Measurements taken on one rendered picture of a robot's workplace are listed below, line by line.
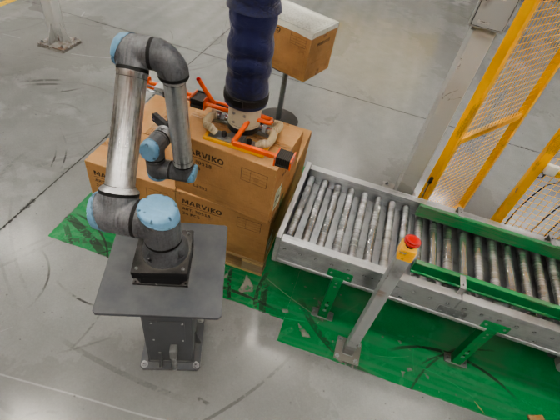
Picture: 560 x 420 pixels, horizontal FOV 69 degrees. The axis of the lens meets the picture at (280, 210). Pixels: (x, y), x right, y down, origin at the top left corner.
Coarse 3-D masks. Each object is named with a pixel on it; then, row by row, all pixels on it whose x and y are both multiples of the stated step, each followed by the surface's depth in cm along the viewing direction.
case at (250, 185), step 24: (192, 120) 221; (192, 144) 212; (216, 144) 209; (288, 144) 218; (216, 168) 217; (240, 168) 210; (264, 168) 204; (192, 192) 237; (216, 192) 229; (240, 192) 222; (264, 192) 215; (264, 216) 226
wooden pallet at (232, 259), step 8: (280, 224) 289; (272, 240) 275; (232, 256) 276; (240, 256) 262; (232, 264) 271; (240, 264) 272; (248, 264) 266; (256, 264) 263; (264, 264) 269; (256, 272) 270
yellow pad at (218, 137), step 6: (210, 132) 212; (222, 132) 209; (228, 132) 215; (204, 138) 210; (210, 138) 209; (216, 138) 210; (222, 138) 210; (246, 138) 212; (222, 144) 209; (228, 144) 208; (252, 144) 210; (240, 150) 208; (246, 150) 207; (258, 156) 207; (264, 156) 208
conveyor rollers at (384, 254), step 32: (320, 192) 254; (352, 192) 259; (416, 224) 248; (352, 256) 222; (384, 256) 226; (416, 256) 229; (448, 256) 233; (480, 256) 236; (512, 288) 223; (544, 288) 226
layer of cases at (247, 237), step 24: (144, 120) 280; (96, 168) 247; (144, 168) 247; (144, 192) 248; (168, 192) 242; (288, 192) 278; (192, 216) 250; (216, 216) 243; (240, 216) 237; (240, 240) 252; (264, 240) 245
